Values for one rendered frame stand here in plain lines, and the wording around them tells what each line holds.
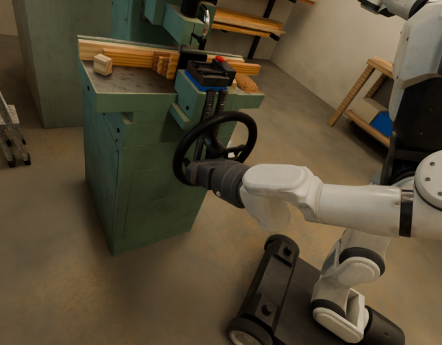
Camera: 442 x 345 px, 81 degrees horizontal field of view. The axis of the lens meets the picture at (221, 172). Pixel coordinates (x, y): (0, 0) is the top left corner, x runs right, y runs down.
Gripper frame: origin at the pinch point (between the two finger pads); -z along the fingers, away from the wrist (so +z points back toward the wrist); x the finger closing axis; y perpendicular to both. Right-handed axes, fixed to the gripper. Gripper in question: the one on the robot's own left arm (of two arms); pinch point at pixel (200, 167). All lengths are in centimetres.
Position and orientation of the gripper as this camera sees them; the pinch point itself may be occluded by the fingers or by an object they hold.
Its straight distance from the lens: 65.6
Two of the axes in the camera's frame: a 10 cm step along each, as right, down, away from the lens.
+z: 6.0, 2.6, -7.6
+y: 0.5, -9.6, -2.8
